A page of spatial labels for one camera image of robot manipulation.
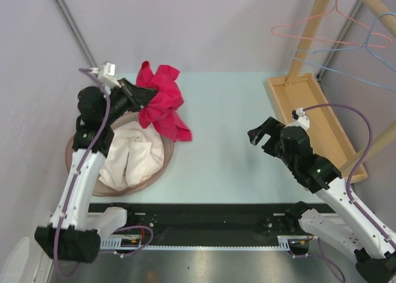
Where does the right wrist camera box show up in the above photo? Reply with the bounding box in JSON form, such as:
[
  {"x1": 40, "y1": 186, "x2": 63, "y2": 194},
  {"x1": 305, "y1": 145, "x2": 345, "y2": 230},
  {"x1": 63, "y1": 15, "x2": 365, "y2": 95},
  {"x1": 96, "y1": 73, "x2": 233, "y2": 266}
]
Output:
[{"x1": 291, "y1": 107, "x2": 310, "y2": 131}]

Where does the brown translucent plastic basket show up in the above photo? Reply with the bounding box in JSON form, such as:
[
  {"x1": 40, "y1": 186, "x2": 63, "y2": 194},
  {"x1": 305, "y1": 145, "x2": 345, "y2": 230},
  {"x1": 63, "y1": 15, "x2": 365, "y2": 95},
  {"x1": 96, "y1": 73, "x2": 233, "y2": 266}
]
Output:
[{"x1": 64, "y1": 112, "x2": 176, "y2": 198}]

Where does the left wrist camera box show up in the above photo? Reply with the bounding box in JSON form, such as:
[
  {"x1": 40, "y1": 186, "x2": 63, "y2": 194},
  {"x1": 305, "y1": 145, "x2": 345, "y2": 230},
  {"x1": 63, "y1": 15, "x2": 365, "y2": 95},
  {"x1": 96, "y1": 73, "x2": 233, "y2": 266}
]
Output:
[{"x1": 91, "y1": 61, "x2": 122, "y2": 89}]

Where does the pink wire hanger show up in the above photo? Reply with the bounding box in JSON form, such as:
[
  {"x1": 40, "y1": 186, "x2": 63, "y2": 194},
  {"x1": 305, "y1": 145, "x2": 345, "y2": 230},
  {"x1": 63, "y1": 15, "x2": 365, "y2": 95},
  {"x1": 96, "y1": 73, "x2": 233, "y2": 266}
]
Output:
[{"x1": 271, "y1": 0, "x2": 393, "y2": 48}]

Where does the wooden clothes rack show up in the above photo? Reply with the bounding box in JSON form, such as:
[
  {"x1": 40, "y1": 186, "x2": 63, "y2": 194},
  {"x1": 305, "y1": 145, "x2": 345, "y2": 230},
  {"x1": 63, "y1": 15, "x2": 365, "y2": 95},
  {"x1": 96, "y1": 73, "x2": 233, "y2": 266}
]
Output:
[{"x1": 265, "y1": 0, "x2": 395, "y2": 183}]

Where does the red t shirt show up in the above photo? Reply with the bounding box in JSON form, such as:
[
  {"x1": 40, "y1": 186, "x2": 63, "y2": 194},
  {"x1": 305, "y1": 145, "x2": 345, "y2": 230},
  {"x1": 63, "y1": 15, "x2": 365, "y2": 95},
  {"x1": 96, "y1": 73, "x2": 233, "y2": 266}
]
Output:
[{"x1": 136, "y1": 61, "x2": 192, "y2": 142}]

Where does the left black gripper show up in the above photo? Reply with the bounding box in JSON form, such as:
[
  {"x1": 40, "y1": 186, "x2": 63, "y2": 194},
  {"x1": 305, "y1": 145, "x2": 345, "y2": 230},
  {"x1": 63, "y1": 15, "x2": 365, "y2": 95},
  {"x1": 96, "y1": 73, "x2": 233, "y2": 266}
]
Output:
[{"x1": 100, "y1": 77, "x2": 157, "y2": 126}]

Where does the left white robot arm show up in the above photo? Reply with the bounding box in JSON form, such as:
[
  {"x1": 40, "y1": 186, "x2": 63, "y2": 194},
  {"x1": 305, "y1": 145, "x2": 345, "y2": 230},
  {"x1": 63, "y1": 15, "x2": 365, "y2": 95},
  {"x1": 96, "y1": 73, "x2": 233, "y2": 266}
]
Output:
[{"x1": 35, "y1": 79, "x2": 157, "y2": 263}]

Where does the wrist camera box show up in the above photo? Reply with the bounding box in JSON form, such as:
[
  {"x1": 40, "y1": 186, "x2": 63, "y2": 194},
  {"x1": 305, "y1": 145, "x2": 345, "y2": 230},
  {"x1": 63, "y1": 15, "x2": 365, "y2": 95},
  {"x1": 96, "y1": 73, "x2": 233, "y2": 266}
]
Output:
[
  {"x1": 291, "y1": 107, "x2": 310, "y2": 131},
  {"x1": 91, "y1": 61, "x2": 122, "y2": 89}
]

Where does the blue wire hanger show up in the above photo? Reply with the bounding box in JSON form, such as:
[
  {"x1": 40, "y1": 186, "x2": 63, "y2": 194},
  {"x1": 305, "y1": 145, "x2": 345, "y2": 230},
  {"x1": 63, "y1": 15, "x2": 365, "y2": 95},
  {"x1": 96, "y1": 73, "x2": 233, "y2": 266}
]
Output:
[{"x1": 290, "y1": 12, "x2": 396, "y2": 94}]

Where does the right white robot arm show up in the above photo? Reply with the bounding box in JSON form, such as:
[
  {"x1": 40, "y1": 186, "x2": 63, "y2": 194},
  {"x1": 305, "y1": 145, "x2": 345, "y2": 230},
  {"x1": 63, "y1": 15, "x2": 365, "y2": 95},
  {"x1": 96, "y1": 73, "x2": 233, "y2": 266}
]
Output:
[{"x1": 247, "y1": 114, "x2": 395, "y2": 282}]

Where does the white t shirt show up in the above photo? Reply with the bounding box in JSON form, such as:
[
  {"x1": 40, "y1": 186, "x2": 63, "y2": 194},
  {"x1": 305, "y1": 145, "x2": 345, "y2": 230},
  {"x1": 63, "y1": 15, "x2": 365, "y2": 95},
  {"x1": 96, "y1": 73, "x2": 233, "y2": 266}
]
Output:
[{"x1": 99, "y1": 121, "x2": 165, "y2": 191}]

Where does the white cable duct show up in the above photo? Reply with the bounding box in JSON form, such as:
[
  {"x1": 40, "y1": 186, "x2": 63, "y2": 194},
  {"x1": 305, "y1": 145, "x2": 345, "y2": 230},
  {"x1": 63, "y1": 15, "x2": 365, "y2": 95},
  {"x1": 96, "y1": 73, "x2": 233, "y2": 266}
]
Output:
[{"x1": 100, "y1": 235, "x2": 295, "y2": 253}]

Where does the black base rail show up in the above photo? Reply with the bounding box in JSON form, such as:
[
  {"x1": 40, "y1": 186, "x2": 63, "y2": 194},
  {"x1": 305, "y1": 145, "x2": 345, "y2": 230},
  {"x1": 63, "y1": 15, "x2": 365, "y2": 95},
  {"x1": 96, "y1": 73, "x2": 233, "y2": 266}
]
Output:
[{"x1": 88, "y1": 202, "x2": 329, "y2": 246}]

